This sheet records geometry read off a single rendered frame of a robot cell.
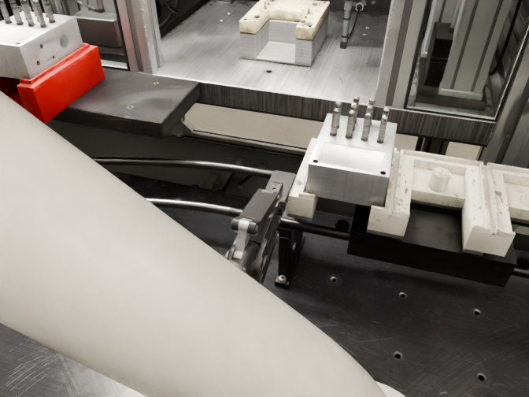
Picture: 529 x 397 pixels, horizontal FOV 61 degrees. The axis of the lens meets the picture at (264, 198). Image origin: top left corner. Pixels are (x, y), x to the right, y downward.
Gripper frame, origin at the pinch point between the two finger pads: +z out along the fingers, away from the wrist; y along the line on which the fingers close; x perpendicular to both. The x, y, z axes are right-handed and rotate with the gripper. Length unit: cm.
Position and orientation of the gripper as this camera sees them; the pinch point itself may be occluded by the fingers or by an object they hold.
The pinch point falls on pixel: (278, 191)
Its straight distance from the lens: 57.6
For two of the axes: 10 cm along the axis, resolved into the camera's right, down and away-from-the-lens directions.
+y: 0.0, -7.7, -6.4
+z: 2.9, -6.2, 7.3
